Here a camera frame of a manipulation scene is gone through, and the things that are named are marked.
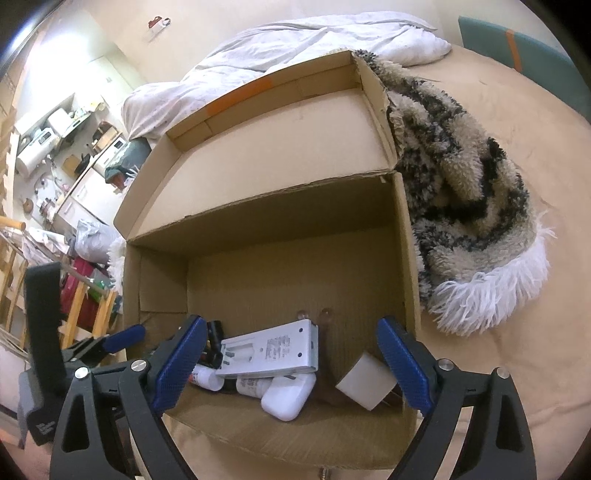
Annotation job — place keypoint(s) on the white duvet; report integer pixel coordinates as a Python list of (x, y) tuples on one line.
[(277, 50)]

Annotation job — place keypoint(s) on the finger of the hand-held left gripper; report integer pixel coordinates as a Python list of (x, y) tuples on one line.
[(122, 337)]

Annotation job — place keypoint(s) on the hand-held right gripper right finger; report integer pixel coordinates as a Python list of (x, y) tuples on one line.
[(401, 364)]

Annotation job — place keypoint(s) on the white rounded plastic case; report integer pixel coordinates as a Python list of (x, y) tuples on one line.
[(286, 397)]

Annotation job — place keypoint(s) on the white kitchen counter cabinet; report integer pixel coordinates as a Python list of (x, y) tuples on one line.
[(87, 194)]

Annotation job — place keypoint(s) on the cardboard box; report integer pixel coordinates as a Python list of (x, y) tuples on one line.
[(277, 138)]

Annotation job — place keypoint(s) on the white remote control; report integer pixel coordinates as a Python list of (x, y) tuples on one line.
[(277, 350)]

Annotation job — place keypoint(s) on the plain teal cushion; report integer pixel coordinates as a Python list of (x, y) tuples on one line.
[(131, 157)]

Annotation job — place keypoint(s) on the white plastic bag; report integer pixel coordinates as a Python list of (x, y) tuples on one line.
[(94, 242)]

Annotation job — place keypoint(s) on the white small bottle red label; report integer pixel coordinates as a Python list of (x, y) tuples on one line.
[(207, 378)]

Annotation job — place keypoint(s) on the wooden chair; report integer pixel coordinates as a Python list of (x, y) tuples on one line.
[(105, 309)]

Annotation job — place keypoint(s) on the teal cushion orange stripe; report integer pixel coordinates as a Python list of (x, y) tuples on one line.
[(540, 60)]

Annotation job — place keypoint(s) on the white printed small bottle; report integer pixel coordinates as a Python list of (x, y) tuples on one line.
[(249, 386)]

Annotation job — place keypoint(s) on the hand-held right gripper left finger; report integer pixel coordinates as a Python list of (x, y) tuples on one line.
[(180, 364)]

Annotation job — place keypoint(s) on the white round kitchen appliance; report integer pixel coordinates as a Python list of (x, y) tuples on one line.
[(32, 158)]

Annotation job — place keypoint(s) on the cluttered wall shelf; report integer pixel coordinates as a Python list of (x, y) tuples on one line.
[(60, 122)]

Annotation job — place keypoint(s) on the dark red bag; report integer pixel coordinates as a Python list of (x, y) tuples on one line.
[(76, 281)]

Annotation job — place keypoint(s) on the white cube power adapter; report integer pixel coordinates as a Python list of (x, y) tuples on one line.
[(367, 381)]

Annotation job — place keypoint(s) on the shaggy patterned blanket white fringe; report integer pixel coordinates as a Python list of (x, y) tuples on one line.
[(461, 184)]

